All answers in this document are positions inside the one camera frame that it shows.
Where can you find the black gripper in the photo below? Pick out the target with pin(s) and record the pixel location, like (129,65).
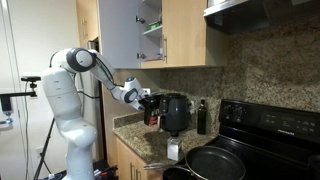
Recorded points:
(146,101)

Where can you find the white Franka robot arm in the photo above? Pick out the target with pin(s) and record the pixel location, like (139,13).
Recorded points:
(66,100)

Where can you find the dark grey airfryer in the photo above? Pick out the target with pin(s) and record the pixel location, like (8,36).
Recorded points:
(176,113)

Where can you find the red cup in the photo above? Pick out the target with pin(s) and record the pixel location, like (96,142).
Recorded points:
(151,117)

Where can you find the dark glass bottle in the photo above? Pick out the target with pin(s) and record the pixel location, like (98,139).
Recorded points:
(201,118)

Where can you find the stainless steel fridge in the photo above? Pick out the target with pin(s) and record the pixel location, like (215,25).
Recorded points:
(90,113)

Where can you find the light wood lower cabinet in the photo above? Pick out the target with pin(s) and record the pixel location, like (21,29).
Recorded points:
(128,163)

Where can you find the light wood cabinet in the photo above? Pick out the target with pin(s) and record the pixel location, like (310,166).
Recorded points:
(185,33)
(128,163)

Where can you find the light wood upper cabinet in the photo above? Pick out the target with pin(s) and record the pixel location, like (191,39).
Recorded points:
(185,33)

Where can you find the small black frying pan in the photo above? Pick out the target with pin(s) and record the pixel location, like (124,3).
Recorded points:
(176,174)

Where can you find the green box in cabinet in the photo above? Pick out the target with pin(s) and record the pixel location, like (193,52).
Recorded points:
(154,24)

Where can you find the open cabinet door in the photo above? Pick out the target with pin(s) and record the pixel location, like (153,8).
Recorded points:
(118,33)

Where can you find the large black frying pan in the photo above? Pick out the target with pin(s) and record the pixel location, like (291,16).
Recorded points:
(215,165)

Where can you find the black electric stove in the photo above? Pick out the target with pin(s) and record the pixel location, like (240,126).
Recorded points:
(276,125)

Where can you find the black tripod stand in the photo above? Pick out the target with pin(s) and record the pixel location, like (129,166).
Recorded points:
(43,150)

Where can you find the steel range hood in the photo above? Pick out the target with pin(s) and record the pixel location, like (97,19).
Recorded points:
(263,15)

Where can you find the white wall outlet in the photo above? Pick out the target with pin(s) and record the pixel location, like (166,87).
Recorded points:
(146,91)

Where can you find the black camera on stand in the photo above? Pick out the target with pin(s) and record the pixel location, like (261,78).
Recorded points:
(30,79)

